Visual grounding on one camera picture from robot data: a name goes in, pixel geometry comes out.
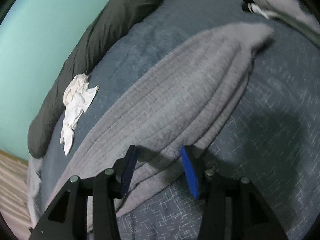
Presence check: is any white sock with black cuff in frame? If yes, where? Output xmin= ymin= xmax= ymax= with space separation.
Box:
xmin=247 ymin=2 xmax=269 ymax=19

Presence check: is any grey sweater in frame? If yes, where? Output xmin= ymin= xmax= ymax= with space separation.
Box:
xmin=44 ymin=22 xmax=274 ymax=218

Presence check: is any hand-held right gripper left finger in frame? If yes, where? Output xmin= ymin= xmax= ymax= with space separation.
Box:
xmin=29 ymin=145 xmax=138 ymax=240

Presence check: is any bed with blue sheet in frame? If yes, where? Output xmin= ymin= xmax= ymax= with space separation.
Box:
xmin=32 ymin=0 xmax=320 ymax=240

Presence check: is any beige curtain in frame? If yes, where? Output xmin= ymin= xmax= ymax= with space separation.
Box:
xmin=0 ymin=150 xmax=33 ymax=233

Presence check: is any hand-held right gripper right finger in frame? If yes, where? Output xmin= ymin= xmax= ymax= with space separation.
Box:
xmin=180 ymin=145 xmax=288 ymax=240

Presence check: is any white shirt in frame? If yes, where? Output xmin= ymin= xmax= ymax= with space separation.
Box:
xmin=60 ymin=73 xmax=100 ymax=156

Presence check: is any light grey blanket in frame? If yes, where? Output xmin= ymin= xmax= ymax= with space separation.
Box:
xmin=26 ymin=157 xmax=44 ymax=228

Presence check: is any dark grey long pillow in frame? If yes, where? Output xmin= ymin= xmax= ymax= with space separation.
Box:
xmin=27 ymin=0 xmax=175 ymax=159

